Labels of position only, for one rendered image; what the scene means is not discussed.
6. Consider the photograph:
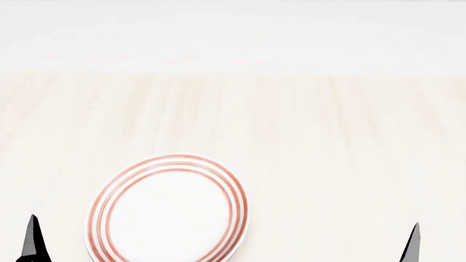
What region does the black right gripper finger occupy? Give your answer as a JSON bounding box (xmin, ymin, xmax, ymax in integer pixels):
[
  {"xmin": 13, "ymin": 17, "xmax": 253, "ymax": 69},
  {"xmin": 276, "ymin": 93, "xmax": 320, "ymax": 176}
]
[{"xmin": 398, "ymin": 221, "xmax": 421, "ymax": 262}]

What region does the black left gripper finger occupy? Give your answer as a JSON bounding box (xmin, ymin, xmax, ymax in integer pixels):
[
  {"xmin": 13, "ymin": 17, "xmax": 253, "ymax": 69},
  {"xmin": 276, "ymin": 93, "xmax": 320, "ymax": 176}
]
[{"xmin": 15, "ymin": 214, "xmax": 53, "ymax": 262}]

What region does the white plate with red rings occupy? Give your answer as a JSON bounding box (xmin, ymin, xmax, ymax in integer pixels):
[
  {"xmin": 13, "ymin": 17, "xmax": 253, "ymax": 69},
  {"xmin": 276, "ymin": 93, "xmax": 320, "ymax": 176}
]
[{"xmin": 84, "ymin": 153, "xmax": 251, "ymax": 262}]

